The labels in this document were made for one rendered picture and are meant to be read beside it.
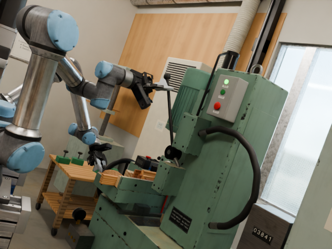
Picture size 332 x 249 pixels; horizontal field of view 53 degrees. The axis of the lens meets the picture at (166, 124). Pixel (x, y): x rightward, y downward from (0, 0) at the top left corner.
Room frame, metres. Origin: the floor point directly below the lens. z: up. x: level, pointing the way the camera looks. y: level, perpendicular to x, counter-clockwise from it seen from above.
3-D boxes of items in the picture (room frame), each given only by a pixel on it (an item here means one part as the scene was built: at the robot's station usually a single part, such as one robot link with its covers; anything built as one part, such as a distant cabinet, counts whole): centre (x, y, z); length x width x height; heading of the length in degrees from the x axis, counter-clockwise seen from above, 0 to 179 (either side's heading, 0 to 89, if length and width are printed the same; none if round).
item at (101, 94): (1.42, 0.31, 1.25); 0.11 x 0.08 x 0.11; 65
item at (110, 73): (1.41, 0.29, 1.35); 0.11 x 0.08 x 0.09; 129
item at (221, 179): (1.38, -0.27, 1.16); 0.22 x 0.22 x 0.72; 39
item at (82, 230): (1.55, 0.20, 0.58); 0.12 x 0.08 x 0.08; 39
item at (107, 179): (1.56, -0.03, 0.92); 0.54 x 0.02 x 0.04; 129
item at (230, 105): (1.27, -0.18, 1.40); 0.10 x 0.06 x 0.16; 39
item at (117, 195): (1.71, -0.04, 0.87); 0.61 x 0.30 x 0.06; 129
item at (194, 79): (1.61, -0.09, 1.35); 0.18 x 0.18 x 0.31
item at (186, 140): (1.34, -0.11, 1.22); 0.09 x 0.08 x 0.15; 39
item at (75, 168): (3.06, 0.50, 0.32); 0.66 x 0.57 x 0.64; 128
